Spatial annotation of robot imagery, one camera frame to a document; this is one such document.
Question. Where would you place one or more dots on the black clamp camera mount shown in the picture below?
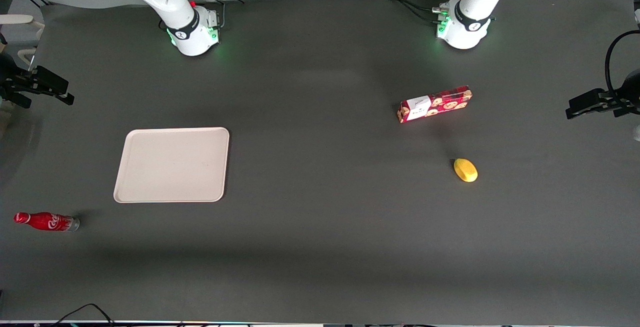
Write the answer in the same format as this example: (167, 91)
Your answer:
(592, 102)
(47, 83)

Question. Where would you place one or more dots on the yellow lemon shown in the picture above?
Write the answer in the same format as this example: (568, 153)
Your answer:
(466, 170)

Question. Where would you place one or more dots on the red coke bottle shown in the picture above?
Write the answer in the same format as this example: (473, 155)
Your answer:
(47, 221)

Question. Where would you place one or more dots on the white chair armrest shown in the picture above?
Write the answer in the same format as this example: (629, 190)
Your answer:
(22, 21)

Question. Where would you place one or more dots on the red tartan cookie box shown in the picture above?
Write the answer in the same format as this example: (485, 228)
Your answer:
(440, 103)

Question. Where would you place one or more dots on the beige rectangular plastic tray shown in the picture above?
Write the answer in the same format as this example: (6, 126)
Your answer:
(172, 164)

